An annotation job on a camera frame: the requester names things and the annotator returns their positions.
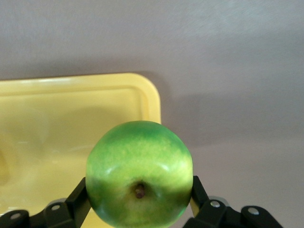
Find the green apple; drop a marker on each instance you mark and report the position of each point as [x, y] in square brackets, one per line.
[140, 166]

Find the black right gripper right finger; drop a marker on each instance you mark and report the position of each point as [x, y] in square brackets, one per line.
[221, 213]

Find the yellow plastic tray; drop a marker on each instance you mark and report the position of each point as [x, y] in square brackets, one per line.
[71, 118]

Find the large table cover mat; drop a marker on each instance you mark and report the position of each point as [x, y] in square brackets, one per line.
[213, 59]

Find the yellow potato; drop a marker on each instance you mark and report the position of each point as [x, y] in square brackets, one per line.
[3, 166]

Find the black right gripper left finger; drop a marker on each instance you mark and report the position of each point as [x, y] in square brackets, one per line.
[57, 211]

